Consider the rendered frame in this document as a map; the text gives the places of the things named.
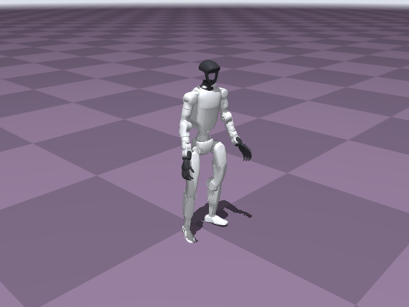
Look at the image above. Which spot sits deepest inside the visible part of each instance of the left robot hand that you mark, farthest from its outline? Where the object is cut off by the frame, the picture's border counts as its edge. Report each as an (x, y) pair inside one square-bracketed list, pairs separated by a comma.
[(246, 151)]

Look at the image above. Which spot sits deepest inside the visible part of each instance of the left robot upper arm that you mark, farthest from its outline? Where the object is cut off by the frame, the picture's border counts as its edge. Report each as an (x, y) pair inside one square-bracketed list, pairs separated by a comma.
[(225, 115)]

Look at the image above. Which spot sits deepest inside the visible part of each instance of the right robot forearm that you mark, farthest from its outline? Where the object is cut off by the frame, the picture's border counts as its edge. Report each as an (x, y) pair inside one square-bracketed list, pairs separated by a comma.
[(185, 139)]

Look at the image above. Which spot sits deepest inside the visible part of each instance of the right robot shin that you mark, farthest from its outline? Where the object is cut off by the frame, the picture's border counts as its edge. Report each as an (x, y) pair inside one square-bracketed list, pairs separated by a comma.
[(188, 210)]

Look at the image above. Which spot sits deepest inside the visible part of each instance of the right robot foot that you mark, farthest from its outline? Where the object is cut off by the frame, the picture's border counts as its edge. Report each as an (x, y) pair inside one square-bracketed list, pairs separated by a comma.
[(188, 235)]

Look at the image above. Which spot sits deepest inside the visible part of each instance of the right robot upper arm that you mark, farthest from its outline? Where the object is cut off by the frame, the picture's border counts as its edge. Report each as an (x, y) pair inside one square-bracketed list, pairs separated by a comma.
[(189, 100)]

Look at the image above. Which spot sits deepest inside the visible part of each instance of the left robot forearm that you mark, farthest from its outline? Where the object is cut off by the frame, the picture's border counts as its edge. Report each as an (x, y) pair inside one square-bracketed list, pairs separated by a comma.
[(231, 131)]

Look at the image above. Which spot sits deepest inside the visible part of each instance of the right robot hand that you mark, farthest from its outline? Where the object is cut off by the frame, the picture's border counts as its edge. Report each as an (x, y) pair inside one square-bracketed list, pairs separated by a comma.
[(186, 166)]

